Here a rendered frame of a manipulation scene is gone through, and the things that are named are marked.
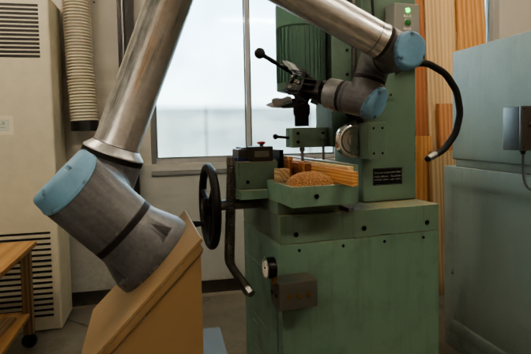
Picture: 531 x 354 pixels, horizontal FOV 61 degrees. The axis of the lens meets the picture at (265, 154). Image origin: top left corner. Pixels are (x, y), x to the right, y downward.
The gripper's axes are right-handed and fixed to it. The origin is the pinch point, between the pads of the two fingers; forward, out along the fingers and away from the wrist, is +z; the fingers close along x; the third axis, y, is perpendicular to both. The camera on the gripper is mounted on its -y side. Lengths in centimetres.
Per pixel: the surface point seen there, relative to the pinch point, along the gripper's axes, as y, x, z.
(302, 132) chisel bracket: -19.1, 9.7, -4.8
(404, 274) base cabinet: -41, 43, -48
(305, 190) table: 2.5, 29.0, -24.3
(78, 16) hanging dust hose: -25, -21, 158
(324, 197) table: -2.3, 28.8, -28.3
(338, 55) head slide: -18.2, -19.4, -8.4
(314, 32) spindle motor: -8.1, -22.4, -2.1
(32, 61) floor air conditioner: -11, 13, 157
